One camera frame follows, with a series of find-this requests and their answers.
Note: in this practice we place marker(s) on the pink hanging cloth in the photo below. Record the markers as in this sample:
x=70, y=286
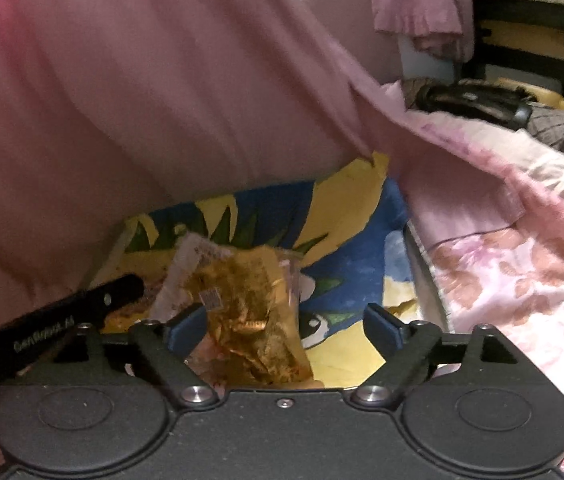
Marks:
x=412, y=5

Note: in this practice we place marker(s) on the pink floral blanket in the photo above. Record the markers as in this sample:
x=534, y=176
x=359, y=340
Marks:
x=512, y=270

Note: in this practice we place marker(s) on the dark wooden desk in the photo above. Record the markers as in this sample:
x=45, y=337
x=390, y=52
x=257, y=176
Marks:
x=527, y=35

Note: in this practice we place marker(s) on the black bag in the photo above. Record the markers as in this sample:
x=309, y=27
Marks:
x=467, y=97

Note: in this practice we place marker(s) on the golden yellow snack packet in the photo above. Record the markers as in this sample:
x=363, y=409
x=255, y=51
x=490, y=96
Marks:
x=252, y=310

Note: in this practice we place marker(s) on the yellow bag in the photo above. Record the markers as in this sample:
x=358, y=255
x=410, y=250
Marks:
x=552, y=99

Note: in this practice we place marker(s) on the checked bag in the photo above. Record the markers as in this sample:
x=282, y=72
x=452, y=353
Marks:
x=552, y=127

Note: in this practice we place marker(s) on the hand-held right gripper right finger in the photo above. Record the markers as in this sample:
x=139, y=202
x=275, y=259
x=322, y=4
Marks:
x=384, y=332

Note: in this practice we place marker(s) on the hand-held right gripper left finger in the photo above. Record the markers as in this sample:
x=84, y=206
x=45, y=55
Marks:
x=189, y=332

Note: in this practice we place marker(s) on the pink curtain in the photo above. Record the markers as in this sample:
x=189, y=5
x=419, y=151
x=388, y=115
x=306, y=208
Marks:
x=136, y=85

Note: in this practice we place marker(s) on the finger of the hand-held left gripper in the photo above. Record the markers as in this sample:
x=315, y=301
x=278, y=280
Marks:
x=111, y=295

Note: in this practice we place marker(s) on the cardboard box with yellow-blue print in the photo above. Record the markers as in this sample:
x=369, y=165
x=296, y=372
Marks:
x=352, y=240

